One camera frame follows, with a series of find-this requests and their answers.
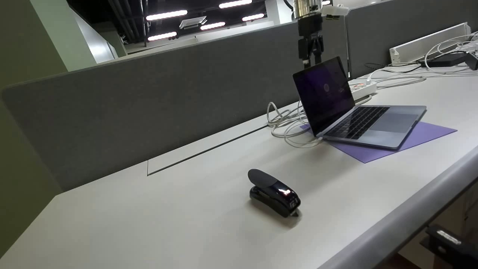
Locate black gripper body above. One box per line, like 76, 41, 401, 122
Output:
295, 13, 325, 56

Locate grey laptop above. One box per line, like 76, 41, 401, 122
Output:
291, 55, 428, 152

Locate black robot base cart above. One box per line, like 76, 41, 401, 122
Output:
419, 222, 478, 269

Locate ceiling light strip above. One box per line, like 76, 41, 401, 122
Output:
146, 29, 177, 43
218, 0, 254, 10
240, 11, 266, 23
198, 20, 227, 31
145, 8, 189, 22

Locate grey desk partition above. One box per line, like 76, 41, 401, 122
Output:
345, 0, 478, 80
0, 19, 351, 192

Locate black power adapter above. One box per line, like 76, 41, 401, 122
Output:
421, 50, 478, 71

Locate purple paper sheet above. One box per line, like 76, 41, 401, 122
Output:
300, 119, 458, 164

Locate black stapler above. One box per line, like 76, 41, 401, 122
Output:
246, 167, 301, 219

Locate white charger cable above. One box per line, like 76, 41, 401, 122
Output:
264, 98, 322, 149

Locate white power cable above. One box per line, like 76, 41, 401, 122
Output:
367, 62, 434, 90
422, 32, 478, 68

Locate white cable tray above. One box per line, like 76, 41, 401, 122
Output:
388, 20, 472, 67

